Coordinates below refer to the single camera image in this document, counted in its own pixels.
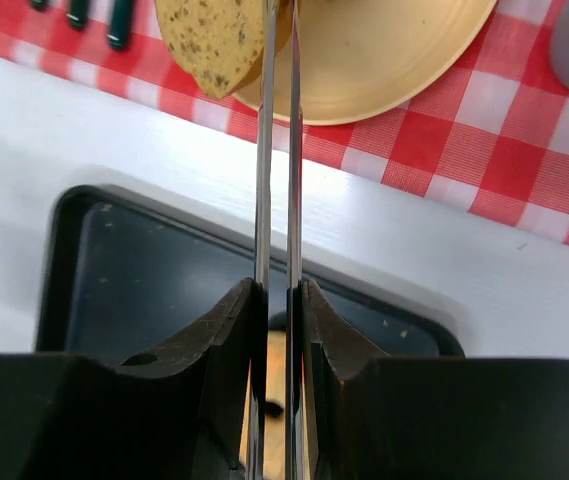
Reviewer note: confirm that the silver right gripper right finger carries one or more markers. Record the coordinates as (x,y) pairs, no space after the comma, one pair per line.
(504,417)

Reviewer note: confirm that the gold spoon black handle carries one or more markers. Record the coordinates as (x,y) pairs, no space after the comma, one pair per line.
(120,24)

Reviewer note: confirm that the yellow plate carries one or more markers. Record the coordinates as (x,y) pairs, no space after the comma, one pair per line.
(359,59)

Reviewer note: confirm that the red checkered cloth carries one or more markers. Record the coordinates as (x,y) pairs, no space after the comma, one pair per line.
(490,137)

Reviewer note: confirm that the orange glazed donut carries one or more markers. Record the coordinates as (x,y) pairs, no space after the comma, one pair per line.
(274,439)

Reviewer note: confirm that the black baking tray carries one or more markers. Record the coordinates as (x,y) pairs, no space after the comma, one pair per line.
(139,280)

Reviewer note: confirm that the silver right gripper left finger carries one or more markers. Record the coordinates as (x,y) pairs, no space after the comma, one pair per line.
(171,411)

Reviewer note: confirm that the brown bread slice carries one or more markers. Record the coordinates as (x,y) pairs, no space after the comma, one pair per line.
(218,42)

